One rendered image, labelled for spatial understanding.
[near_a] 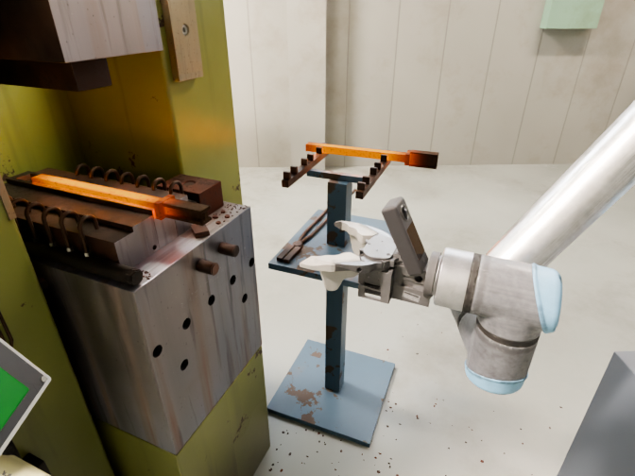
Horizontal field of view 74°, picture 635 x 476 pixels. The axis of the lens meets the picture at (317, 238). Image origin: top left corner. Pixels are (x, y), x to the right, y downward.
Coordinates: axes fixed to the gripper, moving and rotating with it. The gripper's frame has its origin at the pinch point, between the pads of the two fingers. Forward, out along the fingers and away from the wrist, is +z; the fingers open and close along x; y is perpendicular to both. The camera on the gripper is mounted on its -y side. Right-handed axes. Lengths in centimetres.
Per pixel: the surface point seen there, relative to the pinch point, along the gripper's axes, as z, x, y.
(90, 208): 46.6, -5.3, 0.8
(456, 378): -28, 79, 100
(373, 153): 9, 65, 6
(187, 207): 25.9, -1.0, -1.3
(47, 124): 81, 15, -8
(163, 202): 31.4, -1.1, -1.4
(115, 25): 33.0, -2.2, -31.4
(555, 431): -64, 67, 100
